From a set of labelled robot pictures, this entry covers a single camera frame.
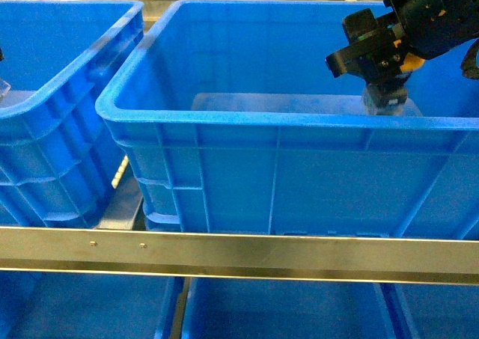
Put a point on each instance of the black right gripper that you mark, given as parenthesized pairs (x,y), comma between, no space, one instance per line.
(432,28)

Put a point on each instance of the yellow mushroom push button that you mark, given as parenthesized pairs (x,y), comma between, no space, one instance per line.
(389,98)

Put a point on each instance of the red mushroom push button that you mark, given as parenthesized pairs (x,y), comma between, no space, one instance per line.
(4,89)

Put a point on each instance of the large blue plastic crate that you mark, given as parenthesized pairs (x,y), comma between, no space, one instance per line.
(232,123)

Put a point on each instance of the lower right blue crate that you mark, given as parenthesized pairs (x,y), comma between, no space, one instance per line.
(432,311)

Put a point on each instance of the lower middle blue crate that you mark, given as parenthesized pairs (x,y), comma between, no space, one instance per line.
(240,308)

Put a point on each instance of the left blue plastic crate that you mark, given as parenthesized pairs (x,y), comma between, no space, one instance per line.
(58,158)

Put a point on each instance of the lower left blue crate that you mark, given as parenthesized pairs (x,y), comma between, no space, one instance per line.
(67,305)

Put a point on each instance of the metal shelf rack frame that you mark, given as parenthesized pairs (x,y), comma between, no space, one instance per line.
(241,255)

